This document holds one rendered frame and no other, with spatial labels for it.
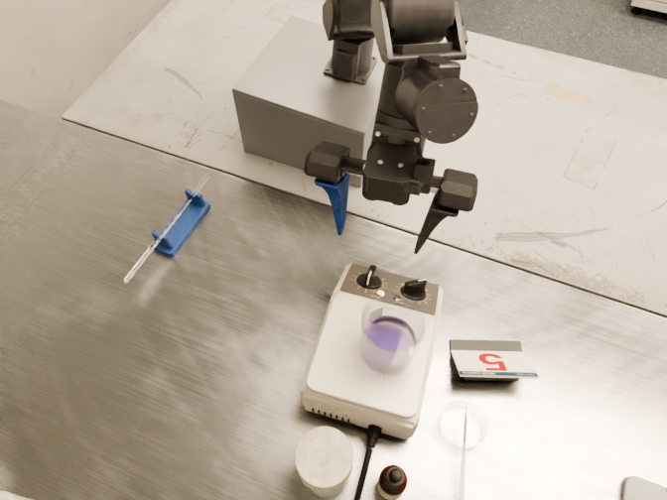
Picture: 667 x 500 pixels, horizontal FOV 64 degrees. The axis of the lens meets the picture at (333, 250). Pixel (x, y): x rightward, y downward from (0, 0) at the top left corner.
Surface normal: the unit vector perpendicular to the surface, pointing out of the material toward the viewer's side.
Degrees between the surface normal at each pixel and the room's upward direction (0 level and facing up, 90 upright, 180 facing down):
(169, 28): 0
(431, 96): 63
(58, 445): 0
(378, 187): 82
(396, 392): 0
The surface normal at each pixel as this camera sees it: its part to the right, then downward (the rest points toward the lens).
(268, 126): -0.38, 0.78
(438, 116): 0.20, 0.50
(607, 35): 0.00, -0.53
